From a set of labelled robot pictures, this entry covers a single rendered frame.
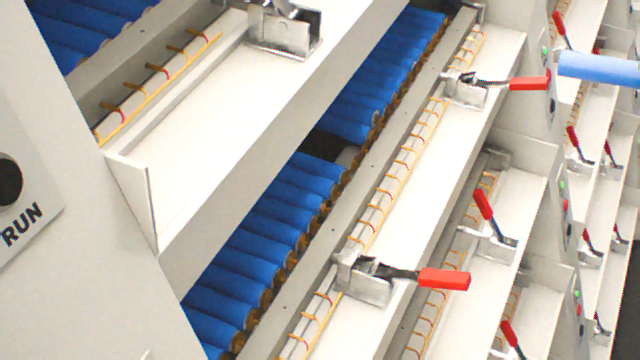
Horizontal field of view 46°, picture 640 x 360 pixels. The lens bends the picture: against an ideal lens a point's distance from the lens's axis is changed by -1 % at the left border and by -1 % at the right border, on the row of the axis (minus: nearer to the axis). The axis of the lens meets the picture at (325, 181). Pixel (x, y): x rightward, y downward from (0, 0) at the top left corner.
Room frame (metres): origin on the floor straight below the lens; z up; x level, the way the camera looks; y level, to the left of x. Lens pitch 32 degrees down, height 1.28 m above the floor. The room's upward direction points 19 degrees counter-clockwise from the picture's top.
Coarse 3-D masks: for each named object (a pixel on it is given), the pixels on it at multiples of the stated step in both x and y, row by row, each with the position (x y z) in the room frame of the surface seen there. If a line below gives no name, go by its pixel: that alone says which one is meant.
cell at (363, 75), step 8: (360, 72) 0.67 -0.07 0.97; (368, 72) 0.67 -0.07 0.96; (360, 80) 0.67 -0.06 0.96; (368, 80) 0.67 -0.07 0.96; (376, 80) 0.66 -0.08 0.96; (384, 80) 0.66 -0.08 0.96; (392, 80) 0.66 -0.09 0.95; (400, 80) 0.66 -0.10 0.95; (392, 88) 0.65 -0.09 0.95; (400, 88) 0.65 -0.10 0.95
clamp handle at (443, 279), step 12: (384, 276) 0.42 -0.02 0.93; (396, 276) 0.41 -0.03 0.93; (408, 276) 0.41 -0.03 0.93; (420, 276) 0.40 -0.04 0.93; (432, 276) 0.40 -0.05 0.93; (444, 276) 0.40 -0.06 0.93; (456, 276) 0.39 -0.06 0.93; (468, 276) 0.39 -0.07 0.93; (444, 288) 0.39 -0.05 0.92; (456, 288) 0.39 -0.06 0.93; (468, 288) 0.39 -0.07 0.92
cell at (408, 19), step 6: (402, 12) 0.78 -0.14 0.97; (396, 18) 0.78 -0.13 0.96; (402, 18) 0.77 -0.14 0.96; (408, 18) 0.77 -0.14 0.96; (414, 18) 0.77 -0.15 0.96; (420, 18) 0.77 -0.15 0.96; (408, 24) 0.77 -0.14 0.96; (414, 24) 0.77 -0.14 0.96; (420, 24) 0.76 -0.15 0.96; (426, 24) 0.76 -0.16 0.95; (432, 24) 0.76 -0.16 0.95; (438, 24) 0.76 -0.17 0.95; (432, 30) 0.75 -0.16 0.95; (438, 30) 0.75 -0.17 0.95
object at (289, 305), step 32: (448, 32) 0.73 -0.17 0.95; (480, 32) 0.75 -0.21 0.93; (448, 64) 0.69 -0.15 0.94; (416, 96) 0.63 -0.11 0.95; (384, 128) 0.58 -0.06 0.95; (384, 160) 0.54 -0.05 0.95; (416, 160) 0.56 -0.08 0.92; (352, 192) 0.51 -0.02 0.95; (384, 192) 0.52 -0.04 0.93; (352, 224) 0.48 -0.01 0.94; (320, 256) 0.44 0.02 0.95; (288, 288) 0.42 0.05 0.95; (288, 320) 0.39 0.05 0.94; (256, 352) 0.37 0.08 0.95
